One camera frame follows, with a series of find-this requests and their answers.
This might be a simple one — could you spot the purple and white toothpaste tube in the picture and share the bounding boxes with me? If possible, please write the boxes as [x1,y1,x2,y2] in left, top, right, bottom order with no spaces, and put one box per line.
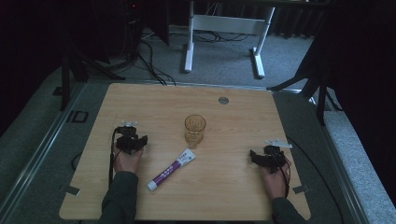
[147,147,197,191]

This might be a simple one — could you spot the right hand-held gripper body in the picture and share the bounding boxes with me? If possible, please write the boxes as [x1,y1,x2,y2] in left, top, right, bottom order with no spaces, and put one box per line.
[262,137,294,175]

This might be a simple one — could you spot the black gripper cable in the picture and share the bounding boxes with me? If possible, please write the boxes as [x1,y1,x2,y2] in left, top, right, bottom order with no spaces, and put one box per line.
[279,158,292,199]
[107,128,119,189]

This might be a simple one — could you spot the person's left hand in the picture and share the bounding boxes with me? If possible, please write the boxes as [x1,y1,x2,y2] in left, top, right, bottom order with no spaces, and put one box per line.
[112,145,145,175]

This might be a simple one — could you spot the white desk frame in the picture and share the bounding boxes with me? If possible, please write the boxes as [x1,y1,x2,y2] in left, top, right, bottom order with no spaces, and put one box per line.
[183,0,276,79]

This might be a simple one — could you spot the dark computer tower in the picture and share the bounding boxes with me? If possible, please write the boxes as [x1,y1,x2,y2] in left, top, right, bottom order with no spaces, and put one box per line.
[123,0,145,59]

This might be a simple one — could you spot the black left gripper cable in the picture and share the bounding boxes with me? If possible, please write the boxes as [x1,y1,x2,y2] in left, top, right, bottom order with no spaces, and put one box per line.
[107,128,119,189]

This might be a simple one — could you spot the black tripod stand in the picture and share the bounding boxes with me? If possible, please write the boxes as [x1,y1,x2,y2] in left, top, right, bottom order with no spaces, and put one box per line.
[266,52,344,127]
[60,46,126,112]

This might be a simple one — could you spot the long black floor cable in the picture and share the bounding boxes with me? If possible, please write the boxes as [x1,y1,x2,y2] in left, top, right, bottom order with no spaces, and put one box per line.
[286,135,346,224]

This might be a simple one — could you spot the grey tape strip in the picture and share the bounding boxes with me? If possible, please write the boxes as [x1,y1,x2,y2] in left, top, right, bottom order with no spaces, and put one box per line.
[291,184,310,195]
[60,184,81,197]

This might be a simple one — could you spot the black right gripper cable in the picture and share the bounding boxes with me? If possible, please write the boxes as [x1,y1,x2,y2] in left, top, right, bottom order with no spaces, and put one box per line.
[279,158,292,199]

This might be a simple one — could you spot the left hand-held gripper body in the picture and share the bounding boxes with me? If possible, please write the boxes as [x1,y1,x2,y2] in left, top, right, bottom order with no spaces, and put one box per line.
[115,119,142,156]

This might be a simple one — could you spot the person's right hand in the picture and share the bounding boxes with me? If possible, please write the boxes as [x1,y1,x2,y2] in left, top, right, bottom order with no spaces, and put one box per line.
[259,156,292,201]

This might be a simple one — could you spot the black floor cables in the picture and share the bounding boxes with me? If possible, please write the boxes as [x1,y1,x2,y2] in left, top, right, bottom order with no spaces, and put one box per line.
[136,38,177,87]

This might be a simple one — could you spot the amber glass cup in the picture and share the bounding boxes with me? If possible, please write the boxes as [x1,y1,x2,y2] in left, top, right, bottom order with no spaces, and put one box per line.
[183,114,207,149]

